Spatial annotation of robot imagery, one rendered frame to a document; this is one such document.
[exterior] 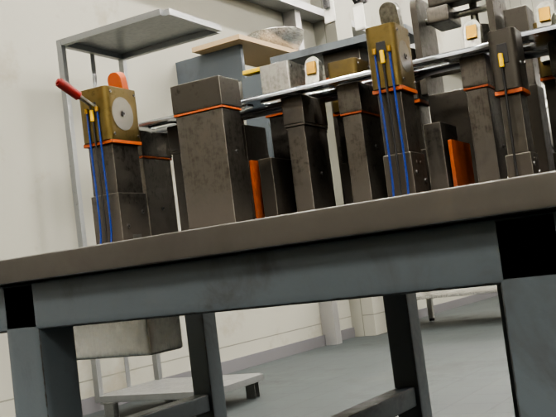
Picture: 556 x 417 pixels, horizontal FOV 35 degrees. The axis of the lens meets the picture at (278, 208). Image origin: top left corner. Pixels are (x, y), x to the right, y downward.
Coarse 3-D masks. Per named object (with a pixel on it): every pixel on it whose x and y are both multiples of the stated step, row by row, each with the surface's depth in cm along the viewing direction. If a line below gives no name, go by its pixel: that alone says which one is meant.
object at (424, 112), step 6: (414, 48) 198; (414, 54) 197; (420, 90) 198; (414, 96) 197; (420, 96) 197; (420, 102) 197; (426, 102) 200; (420, 108) 198; (426, 108) 202; (420, 114) 197; (426, 114) 201; (420, 120) 197; (426, 120) 200; (420, 126) 197; (420, 132) 197; (420, 138) 197; (420, 144) 197; (426, 156) 196; (426, 162) 196; (426, 168) 196
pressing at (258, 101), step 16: (528, 32) 158; (544, 32) 163; (464, 48) 166; (480, 48) 164; (528, 48) 174; (544, 48) 176; (416, 64) 176; (432, 64) 177; (448, 64) 179; (336, 80) 178; (352, 80) 185; (368, 80) 187; (416, 80) 189; (256, 96) 187; (272, 96) 185; (288, 96) 192; (320, 96) 197; (336, 96) 199; (240, 112) 204; (256, 112) 208; (272, 112) 206; (144, 128) 211; (160, 128) 212
